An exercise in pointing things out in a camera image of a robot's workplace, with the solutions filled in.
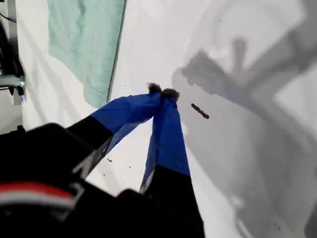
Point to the pale green T-shirt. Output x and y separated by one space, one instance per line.
84 37

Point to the small dark strip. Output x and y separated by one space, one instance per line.
200 111

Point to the grey metal table clamp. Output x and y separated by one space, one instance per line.
15 81

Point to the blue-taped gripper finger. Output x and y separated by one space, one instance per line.
168 148
128 109

